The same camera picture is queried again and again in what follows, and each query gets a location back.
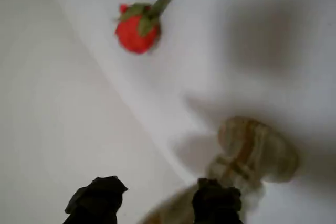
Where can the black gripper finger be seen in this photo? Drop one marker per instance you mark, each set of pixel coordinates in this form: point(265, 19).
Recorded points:
point(95, 203)
point(215, 203)

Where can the red rose with green stem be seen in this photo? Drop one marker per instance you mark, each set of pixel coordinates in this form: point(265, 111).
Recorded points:
point(137, 31)

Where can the beige marble vase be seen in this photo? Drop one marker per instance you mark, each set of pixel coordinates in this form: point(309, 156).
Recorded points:
point(252, 153)

